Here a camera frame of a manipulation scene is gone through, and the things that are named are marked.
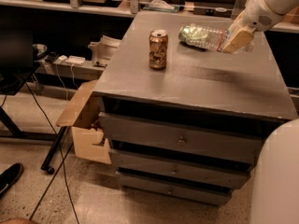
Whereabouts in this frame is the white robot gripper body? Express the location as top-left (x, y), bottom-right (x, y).
top-left (242, 0), bottom-right (279, 31)

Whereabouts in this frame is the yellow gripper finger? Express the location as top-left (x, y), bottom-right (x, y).
top-left (228, 12), bottom-right (245, 38)
top-left (222, 28), bottom-right (255, 54)

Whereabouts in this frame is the clear plastic water bottle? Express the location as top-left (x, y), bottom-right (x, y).
top-left (190, 23), bottom-right (230, 53)

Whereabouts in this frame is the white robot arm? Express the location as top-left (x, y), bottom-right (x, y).
top-left (221, 0), bottom-right (299, 54)

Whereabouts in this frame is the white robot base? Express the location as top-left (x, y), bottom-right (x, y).
top-left (249, 119), bottom-right (299, 224)

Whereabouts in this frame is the orange soda can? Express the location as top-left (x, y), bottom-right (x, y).
top-left (149, 29), bottom-right (168, 69)

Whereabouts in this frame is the grey drawer cabinet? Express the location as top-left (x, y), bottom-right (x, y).
top-left (93, 11), bottom-right (297, 194)

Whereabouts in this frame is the top grey drawer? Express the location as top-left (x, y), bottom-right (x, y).
top-left (99, 112), bottom-right (262, 164)

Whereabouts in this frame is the grey drawer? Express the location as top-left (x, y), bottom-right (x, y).
top-left (99, 112), bottom-right (262, 164)
top-left (109, 149), bottom-right (248, 189)
top-left (116, 172), bottom-right (231, 205)

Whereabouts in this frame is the middle grey drawer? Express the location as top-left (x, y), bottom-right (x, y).
top-left (109, 149), bottom-right (248, 189)

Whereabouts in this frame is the white plastic part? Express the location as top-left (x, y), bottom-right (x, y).
top-left (88, 35), bottom-right (121, 66)

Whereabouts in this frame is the bottom grey drawer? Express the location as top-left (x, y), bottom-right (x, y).
top-left (116, 172), bottom-right (231, 205)

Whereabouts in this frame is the white power strip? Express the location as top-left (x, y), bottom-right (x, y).
top-left (54, 55), bottom-right (85, 65)

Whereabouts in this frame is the open cardboard box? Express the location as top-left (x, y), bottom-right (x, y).
top-left (56, 80), bottom-right (111, 164)

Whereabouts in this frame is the black rolling stand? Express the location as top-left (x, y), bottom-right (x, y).
top-left (0, 30), bottom-right (66, 175)

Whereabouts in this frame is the black shoe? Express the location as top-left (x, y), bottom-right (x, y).
top-left (0, 163), bottom-right (23, 198)

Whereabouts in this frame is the black floor cable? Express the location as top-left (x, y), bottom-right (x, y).
top-left (24, 81), bottom-right (80, 224)

